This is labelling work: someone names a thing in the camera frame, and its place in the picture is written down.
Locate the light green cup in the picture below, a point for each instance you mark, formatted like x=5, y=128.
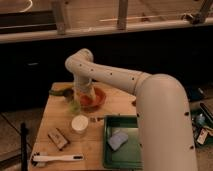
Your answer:
x=74, y=107

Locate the green plastic tray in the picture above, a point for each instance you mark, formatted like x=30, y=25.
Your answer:
x=128, y=155

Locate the small metal cup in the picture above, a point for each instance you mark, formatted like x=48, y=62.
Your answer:
x=68, y=94

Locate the white paper cup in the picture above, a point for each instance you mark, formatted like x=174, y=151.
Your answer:
x=79, y=124

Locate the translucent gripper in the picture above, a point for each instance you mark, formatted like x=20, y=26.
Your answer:
x=85, y=90

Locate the red apple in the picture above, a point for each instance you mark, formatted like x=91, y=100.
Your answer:
x=85, y=100

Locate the black pole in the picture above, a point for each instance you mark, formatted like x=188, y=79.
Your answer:
x=24, y=155

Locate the green bin with items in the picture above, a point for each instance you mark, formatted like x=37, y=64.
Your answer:
x=202, y=128

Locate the blue sponge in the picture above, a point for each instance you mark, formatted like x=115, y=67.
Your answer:
x=117, y=139

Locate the white dish brush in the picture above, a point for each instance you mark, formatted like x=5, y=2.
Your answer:
x=41, y=158

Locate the orange plastic bowl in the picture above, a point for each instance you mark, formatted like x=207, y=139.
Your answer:
x=100, y=99

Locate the brown chocolate box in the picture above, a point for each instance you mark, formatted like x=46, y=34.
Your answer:
x=58, y=138

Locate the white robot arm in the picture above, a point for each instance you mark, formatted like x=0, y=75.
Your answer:
x=162, y=108

